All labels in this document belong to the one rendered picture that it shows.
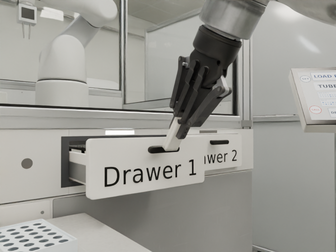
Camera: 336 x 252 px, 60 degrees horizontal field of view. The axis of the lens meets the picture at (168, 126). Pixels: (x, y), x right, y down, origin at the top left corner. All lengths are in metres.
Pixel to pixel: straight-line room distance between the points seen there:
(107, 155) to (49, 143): 0.16
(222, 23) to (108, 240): 0.39
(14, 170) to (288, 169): 1.92
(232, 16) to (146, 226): 0.58
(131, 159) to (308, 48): 1.85
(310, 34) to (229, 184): 1.50
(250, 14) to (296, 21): 1.90
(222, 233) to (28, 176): 0.64
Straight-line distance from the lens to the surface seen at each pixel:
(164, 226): 0.86
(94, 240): 0.53
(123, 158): 0.57
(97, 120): 0.72
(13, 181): 0.67
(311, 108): 1.18
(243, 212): 1.11
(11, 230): 0.53
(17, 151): 0.66
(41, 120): 0.67
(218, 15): 0.46
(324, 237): 2.29
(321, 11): 0.37
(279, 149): 2.29
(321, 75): 1.33
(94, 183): 0.55
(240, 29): 0.46
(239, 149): 1.02
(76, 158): 0.65
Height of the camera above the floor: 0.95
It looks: 1 degrees up
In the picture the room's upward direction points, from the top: straight up
